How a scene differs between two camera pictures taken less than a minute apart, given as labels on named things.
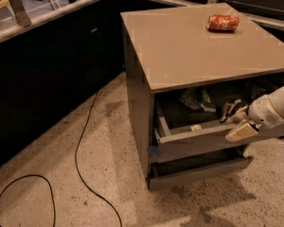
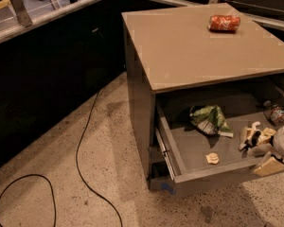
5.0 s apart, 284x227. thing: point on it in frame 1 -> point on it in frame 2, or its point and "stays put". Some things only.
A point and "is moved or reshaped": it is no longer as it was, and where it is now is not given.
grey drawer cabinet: x=182 y=66 stays put
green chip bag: x=199 y=99 -> x=210 y=119
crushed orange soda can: x=224 y=24 stays put
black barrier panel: x=41 y=76 stays put
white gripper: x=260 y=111 -> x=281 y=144
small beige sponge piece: x=195 y=127 -> x=212 y=158
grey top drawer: x=210 y=139 is moved or reshaped
